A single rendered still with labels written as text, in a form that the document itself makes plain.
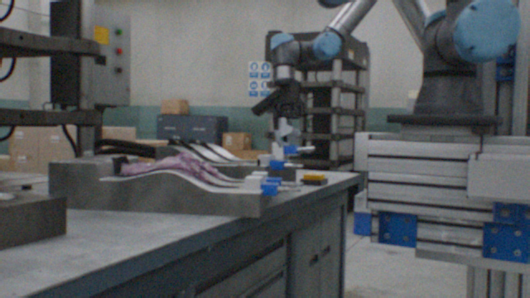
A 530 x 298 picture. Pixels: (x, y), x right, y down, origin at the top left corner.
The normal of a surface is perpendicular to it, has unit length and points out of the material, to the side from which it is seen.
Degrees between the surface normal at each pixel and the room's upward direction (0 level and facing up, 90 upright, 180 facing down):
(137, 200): 90
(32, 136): 91
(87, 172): 90
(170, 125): 90
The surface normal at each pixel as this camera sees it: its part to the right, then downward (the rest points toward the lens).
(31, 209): 0.91, 0.04
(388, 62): -0.41, 0.04
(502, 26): 0.02, 0.18
